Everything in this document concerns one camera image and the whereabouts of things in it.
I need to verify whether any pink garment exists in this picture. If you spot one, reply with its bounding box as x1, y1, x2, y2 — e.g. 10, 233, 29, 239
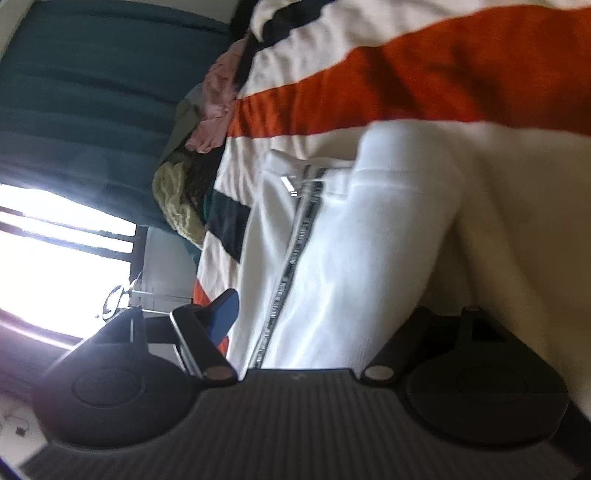
185, 34, 252, 153

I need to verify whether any white zip jacket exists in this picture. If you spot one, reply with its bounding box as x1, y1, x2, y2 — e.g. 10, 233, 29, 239
226, 122, 591, 398

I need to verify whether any yellow-green knit blanket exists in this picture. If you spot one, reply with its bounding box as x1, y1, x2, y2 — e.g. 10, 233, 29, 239
152, 161, 206, 245

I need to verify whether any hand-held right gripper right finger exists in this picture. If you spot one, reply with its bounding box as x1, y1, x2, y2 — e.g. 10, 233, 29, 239
362, 305, 509, 384

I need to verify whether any striped blanket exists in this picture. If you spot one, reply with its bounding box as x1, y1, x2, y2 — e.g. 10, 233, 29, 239
191, 0, 591, 352

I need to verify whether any blue curtain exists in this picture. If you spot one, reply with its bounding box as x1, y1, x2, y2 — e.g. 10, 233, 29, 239
0, 0, 241, 227

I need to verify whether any dark garment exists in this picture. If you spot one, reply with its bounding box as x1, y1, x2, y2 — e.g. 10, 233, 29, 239
182, 150, 227, 208

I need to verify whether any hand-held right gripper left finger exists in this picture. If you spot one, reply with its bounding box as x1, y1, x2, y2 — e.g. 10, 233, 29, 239
83, 289, 240, 385

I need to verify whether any olive garment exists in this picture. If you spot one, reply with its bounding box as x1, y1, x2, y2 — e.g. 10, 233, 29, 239
159, 90, 201, 162

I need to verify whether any window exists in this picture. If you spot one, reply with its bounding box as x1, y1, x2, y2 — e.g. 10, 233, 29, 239
0, 182, 139, 347

